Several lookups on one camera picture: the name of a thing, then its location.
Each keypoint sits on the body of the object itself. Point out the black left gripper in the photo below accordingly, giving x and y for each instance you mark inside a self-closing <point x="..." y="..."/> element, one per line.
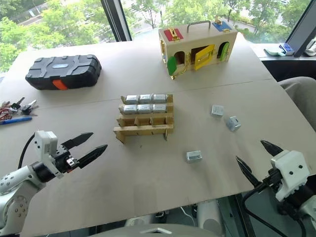
<point x="63" y="160"/>

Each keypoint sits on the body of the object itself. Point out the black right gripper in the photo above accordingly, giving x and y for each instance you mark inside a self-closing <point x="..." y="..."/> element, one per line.
<point x="272" y="181"/>

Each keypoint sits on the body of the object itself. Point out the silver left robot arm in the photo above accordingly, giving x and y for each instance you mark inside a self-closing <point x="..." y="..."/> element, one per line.
<point x="14" y="187"/>

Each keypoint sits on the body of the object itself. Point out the cardboard divider rack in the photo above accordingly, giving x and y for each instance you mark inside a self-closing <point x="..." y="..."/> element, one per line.
<point x="145" y="126"/>

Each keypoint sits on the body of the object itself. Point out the blue and white small box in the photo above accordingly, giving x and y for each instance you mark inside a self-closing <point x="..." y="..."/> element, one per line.
<point x="287" y="49"/>

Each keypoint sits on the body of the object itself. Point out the wooden lock box with doors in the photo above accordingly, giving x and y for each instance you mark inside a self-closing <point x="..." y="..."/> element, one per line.
<point x="197" y="42"/>

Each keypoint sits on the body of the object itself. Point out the bunch of silver keys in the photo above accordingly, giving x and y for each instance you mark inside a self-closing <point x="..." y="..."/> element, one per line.
<point x="28" y="108"/>

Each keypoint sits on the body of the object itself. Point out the white cylinder under table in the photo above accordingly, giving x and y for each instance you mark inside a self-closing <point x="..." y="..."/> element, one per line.
<point x="209" y="216"/>

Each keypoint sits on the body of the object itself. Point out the blue pen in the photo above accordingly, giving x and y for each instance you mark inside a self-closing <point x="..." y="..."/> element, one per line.
<point x="16" y="120"/>

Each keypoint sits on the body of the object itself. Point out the beige chair back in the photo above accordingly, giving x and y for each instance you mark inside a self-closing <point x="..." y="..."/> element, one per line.
<point x="302" y="96"/>

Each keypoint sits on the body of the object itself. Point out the black tool case orange latch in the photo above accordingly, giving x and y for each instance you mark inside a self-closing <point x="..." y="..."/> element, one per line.
<point x="63" y="70"/>

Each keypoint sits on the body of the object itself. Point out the key with black head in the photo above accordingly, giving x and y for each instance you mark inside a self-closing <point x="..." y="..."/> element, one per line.
<point x="16" y="105"/>

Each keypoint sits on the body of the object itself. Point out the pale green pad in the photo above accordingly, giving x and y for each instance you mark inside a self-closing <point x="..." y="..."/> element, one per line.
<point x="272" y="51"/>

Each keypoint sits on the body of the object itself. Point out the grey robot torso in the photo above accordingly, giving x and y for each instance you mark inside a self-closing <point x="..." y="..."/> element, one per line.
<point x="158" y="230"/>

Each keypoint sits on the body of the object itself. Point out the white object on windowsill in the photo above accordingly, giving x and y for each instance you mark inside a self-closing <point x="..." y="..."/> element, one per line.
<point x="311" y="48"/>

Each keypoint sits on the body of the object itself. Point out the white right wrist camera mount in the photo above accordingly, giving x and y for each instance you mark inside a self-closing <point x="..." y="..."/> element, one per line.
<point x="290" y="170"/>

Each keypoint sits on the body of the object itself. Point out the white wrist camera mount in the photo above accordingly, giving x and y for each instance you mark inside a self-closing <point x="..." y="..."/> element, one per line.
<point x="45" y="144"/>
<point x="290" y="170"/>

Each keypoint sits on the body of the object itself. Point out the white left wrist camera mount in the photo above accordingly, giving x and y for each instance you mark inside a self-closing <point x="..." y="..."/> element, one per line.
<point x="45" y="144"/>

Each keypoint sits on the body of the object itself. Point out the dark window frame post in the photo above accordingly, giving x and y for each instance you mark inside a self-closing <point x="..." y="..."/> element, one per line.
<point x="116" y="19"/>
<point x="302" y="27"/>

